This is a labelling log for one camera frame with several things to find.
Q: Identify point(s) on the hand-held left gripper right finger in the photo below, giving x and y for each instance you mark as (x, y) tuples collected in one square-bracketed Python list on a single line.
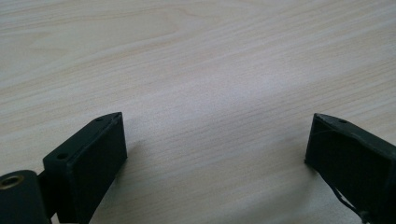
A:
[(351, 158)]

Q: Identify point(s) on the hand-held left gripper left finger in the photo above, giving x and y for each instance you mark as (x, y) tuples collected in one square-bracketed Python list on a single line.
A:
[(90, 161)]

